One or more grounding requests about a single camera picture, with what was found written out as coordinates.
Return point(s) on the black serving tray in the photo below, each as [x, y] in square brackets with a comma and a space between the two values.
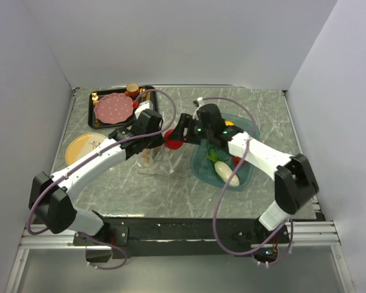
[136, 101]

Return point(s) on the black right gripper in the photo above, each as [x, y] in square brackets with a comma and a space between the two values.
[185, 121]

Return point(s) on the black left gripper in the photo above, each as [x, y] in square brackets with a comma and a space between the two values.
[159, 141]

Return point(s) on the green toy long beans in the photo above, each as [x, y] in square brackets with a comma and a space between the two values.
[213, 157]

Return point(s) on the red toy apple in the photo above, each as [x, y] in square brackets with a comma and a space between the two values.
[170, 143]

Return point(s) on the red toy chili pepper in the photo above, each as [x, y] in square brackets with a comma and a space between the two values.
[236, 160]

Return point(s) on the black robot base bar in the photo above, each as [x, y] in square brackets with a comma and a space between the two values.
[123, 238]

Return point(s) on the gold fork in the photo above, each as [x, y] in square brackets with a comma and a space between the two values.
[95, 98]

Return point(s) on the pink polka dot plate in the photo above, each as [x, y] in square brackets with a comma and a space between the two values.
[114, 108]

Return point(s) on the cream round plate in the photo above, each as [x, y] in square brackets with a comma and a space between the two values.
[82, 145]

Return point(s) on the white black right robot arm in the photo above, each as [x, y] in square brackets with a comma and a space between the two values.
[294, 179]

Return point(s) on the orange cup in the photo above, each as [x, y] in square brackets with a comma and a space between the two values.
[132, 90]

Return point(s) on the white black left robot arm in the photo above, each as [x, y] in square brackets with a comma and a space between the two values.
[50, 196]

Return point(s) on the white toy daikon radish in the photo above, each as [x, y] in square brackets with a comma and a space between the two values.
[225, 172]

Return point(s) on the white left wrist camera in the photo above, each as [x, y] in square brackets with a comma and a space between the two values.
[148, 104]

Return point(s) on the gold knife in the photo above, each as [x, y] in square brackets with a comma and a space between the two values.
[145, 95]

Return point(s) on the yellow toy lemon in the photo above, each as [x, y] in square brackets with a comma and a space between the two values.
[229, 123]

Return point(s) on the clear polka dot zip bag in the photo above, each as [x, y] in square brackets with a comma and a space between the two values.
[165, 161]

